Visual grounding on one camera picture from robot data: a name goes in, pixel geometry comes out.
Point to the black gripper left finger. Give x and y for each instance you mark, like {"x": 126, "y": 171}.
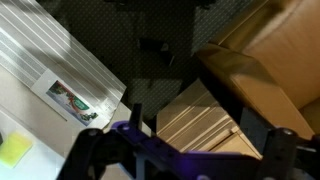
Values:
{"x": 93, "y": 151}

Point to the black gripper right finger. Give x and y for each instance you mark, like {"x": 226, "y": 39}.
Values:
{"x": 287, "y": 156}

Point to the light wooden nightstand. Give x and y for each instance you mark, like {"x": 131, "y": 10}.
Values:
{"x": 195, "y": 121}

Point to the yellow sponge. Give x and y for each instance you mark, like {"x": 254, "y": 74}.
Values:
{"x": 13, "y": 149}

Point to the tan leather armchair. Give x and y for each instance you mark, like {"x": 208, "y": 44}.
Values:
{"x": 269, "y": 57}

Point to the white wall air conditioner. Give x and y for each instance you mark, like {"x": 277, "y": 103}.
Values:
{"x": 43, "y": 55}

